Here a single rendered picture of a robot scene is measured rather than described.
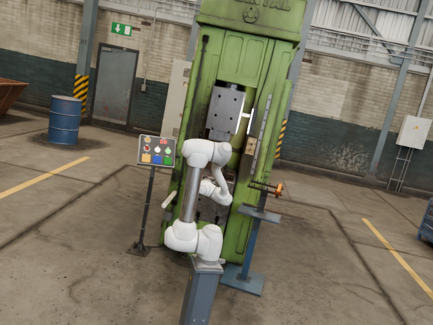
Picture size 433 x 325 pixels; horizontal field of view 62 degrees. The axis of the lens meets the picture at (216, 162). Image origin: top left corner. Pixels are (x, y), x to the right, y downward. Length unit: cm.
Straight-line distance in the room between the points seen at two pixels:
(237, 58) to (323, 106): 622
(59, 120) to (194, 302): 562
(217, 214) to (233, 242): 44
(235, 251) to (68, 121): 477
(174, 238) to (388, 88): 827
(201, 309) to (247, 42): 235
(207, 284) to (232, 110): 162
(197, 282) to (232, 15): 235
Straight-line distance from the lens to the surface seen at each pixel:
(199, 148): 227
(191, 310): 268
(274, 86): 354
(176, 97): 891
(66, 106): 756
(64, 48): 1055
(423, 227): 682
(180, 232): 240
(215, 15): 359
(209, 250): 246
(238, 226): 380
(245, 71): 355
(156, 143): 344
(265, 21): 355
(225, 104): 342
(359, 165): 1003
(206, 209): 357
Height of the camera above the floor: 182
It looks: 13 degrees down
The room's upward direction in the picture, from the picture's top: 12 degrees clockwise
